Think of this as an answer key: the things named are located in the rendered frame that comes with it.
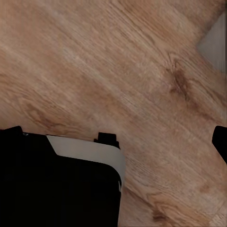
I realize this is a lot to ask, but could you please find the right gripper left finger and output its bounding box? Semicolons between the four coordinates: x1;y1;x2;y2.
0;126;25;183

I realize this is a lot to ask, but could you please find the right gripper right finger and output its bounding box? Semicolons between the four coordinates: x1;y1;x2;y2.
212;126;227;164

